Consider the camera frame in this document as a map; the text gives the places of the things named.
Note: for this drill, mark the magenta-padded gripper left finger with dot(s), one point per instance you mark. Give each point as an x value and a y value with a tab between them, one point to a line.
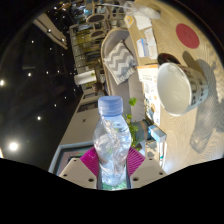
89	161

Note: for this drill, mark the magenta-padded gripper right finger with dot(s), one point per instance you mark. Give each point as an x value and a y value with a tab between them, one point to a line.
136	161

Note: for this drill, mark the clear blue-capped water bottle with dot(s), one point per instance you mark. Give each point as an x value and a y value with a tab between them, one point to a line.
111	153

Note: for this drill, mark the window with festive decals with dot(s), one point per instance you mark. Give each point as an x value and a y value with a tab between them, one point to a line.
71	155

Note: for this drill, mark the green potted plant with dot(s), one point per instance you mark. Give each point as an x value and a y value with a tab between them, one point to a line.
143	128

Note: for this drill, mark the small teal box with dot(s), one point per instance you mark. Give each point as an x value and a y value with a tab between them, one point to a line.
157	133

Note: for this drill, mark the printed colourful leaflet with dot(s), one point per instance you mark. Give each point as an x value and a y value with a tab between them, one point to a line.
151	110

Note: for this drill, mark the grey curved sofa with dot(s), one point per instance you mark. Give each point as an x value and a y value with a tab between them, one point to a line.
133	90

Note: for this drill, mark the person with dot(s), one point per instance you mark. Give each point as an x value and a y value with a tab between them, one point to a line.
97	87

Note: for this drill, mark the group of ceiling lights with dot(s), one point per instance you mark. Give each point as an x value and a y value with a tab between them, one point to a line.
13	146

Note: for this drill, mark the white printed mug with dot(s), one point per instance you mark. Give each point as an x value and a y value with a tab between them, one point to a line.
176	88

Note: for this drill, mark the white round column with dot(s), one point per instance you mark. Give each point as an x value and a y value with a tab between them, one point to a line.
85	77

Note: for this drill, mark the grey white chevron pillow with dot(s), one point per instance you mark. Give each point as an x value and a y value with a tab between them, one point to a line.
120	63

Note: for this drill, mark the blue white card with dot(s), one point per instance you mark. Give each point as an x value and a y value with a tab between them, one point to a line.
142	47

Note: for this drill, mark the glass-fronted shelf unit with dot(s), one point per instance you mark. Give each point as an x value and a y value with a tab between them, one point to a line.
83	46

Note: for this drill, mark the white paper slip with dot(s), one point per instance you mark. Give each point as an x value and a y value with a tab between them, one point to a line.
151	43

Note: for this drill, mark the flat round red coaster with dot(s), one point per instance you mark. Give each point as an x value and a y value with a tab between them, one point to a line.
187	36

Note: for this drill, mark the white napkin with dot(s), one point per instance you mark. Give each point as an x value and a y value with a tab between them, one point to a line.
142	22

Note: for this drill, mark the yellow card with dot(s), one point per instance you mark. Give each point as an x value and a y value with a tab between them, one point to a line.
129	21

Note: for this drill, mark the group of oval-back chairs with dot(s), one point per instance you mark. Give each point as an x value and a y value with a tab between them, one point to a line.
96	18

